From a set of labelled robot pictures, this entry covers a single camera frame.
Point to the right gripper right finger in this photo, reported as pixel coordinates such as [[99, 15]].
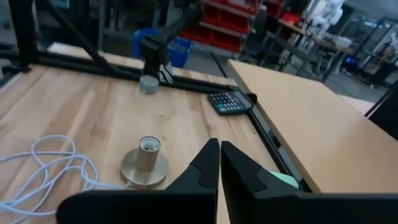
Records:
[[295, 211]]

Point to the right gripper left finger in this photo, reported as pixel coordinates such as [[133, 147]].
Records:
[[140, 208]]

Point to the brass lamp socket base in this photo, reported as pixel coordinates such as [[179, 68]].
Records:
[[146, 168]]

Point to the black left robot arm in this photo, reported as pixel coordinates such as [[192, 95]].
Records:
[[161, 46]]

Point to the green eraser block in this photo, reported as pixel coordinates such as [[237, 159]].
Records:
[[284, 179]]

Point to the light wood desk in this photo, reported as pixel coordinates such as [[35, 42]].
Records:
[[311, 124]]

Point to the small patterned bowl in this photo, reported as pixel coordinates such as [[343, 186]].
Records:
[[149, 84]]

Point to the black calculator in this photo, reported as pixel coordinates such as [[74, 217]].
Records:
[[230, 102]]

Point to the black partition panel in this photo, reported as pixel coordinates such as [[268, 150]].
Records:
[[387, 115]]

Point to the blue plastic bin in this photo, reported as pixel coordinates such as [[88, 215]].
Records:
[[180, 53]]

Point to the background workbench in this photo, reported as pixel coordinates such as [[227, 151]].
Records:
[[326, 43]]

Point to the red bin shelf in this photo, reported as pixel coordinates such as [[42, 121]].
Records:
[[224, 28]]

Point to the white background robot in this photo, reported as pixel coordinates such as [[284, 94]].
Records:
[[326, 14]]

